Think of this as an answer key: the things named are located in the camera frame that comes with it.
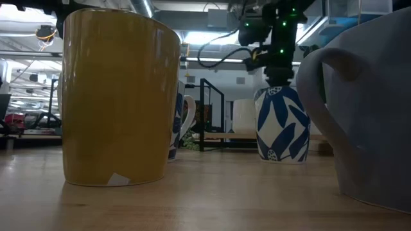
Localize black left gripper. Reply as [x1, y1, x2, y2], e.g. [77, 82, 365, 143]
[55, 8, 67, 40]

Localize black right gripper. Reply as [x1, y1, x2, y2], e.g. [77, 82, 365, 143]
[265, 43, 297, 88]

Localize white mug blue leaf print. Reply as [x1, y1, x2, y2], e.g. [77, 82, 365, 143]
[253, 85, 311, 165]

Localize yellow ceramic mug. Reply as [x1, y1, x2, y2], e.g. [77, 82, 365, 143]
[61, 8, 182, 187]

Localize pale grey ceramic mug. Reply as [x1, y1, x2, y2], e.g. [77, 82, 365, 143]
[295, 6, 411, 215]

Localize white mug dark blue flowers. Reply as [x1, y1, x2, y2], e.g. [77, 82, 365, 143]
[167, 80, 197, 161]

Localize long ceiling light strip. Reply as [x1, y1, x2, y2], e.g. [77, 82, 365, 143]
[180, 56, 302, 64]

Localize small wooden block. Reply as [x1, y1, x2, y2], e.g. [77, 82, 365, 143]
[316, 139, 335, 157]

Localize white ceiling air unit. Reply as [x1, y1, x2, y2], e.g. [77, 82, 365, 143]
[316, 0, 394, 46]

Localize dark monitor screen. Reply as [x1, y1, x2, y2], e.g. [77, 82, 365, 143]
[0, 92, 12, 121]

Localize red object on desk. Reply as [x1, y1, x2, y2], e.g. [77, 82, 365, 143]
[4, 113, 26, 131]

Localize trailing green plant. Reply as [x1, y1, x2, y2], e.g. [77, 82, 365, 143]
[180, 127, 200, 151]

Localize black ceiling device orange cable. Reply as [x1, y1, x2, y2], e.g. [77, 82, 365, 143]
[35, 24, 58, 43]

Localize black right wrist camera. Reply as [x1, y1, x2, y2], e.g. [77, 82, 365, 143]
[244, 47, 272, 72]

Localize black looping cable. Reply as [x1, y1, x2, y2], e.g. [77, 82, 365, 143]
[197, 28, 254, 69]

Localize silver ceiling duct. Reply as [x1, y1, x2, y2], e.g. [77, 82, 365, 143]
[129, 0, 154, 19]

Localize black frame wooden shelf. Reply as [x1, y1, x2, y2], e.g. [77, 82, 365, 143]
[191, 78, 335, 152]

